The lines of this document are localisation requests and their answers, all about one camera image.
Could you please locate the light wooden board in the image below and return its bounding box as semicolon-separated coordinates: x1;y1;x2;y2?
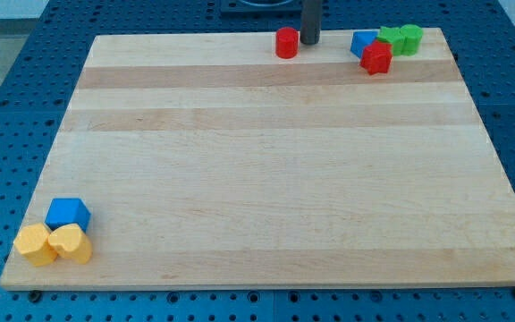
0;28;515;291

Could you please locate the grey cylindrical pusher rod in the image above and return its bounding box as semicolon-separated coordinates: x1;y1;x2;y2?
300;0;323;46

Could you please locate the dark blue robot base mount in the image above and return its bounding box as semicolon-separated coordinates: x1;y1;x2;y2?
219;0;301;16

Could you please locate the yellow pentagon block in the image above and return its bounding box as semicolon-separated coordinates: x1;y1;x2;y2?
13;223;58;267

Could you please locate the green star block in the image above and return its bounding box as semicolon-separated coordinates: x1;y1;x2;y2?
376;26;406;56

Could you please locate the green cylinder block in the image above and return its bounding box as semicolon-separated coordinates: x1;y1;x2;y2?
400;24;424;55

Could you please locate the blue pentagon block top right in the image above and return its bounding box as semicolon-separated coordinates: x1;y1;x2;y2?
350;30;378;59

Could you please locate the red cylinder block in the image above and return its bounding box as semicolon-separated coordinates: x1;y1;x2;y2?
275;27;299;59

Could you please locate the yellow heart block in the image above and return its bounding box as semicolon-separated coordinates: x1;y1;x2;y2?
47;224;93;265

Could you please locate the blue cube block bottom left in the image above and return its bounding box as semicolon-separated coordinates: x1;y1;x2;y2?
45;198;91;232

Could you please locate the red star block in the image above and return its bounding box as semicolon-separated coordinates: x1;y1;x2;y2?
359;40;393;75

